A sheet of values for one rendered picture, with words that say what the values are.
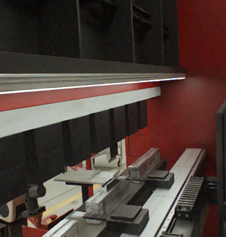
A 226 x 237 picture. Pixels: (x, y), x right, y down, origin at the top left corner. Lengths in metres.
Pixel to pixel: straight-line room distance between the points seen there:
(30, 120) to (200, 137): 1.57
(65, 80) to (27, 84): 0.12
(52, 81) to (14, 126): 0.26
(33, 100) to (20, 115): 0.07
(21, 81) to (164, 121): 1.84
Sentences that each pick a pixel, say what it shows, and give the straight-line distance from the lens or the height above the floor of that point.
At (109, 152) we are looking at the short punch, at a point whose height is 1.13.
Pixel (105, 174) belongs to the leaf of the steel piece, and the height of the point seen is 1.00.
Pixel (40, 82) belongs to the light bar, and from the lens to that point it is 0.61.
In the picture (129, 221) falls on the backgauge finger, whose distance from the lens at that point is 1.06.
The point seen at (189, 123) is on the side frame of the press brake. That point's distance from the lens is 2.30.
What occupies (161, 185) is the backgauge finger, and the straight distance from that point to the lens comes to 1.45.
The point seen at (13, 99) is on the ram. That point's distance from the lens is 0.87.
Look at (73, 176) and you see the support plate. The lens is 1.65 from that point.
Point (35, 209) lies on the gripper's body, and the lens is 1.63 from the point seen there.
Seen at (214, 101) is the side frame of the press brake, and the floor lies 1.29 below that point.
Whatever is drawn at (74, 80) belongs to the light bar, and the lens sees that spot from 0.72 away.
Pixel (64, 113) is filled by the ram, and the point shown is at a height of 1.36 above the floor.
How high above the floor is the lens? 1.46
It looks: 7 degrees down
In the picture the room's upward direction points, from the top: 3 degrees counter-clockwise
